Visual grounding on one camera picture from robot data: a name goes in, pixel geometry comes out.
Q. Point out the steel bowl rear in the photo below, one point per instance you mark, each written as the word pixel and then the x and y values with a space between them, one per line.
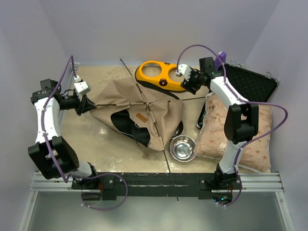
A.
pixel 179 130

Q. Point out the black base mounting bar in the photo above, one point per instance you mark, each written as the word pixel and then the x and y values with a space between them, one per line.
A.
pixel 204 186

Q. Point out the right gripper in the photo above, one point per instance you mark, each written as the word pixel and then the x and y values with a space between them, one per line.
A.
pixel 187 84

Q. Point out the black foam-lined case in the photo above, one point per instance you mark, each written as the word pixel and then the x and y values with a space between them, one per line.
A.
pixel 251 85

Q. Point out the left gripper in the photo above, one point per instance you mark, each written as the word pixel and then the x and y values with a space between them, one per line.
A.
pixel 85 105

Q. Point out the yellow double bowl holder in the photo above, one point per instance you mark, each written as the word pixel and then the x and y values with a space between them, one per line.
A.
pixel 161 80

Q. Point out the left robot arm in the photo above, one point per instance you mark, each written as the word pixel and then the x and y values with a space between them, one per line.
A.
pixel 51 153

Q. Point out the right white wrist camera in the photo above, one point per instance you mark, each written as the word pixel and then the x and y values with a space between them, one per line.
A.
pixel 183 70

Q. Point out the aluminium rail frame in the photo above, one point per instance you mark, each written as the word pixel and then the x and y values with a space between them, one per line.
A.
pixel 250 182

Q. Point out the steel bowl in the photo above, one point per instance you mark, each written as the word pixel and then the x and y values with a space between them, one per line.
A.
pixel 179 130
pixel 182 148

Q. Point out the beige pet tent fabric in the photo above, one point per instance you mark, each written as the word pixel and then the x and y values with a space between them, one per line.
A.
pixel 135 122

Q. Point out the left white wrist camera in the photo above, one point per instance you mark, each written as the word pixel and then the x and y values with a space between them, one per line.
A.
pixel 81 86

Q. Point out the steel bowl front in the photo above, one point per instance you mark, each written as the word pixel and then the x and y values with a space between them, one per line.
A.
pixel 182 148

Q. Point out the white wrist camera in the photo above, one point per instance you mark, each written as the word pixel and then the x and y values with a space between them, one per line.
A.
pixel 183 70
pixel 81 86

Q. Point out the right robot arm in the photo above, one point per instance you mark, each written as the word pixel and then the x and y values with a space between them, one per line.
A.
pixel 241 123

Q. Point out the pink patterned pillow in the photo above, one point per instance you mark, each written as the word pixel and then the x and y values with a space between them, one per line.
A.
pixel 212 140

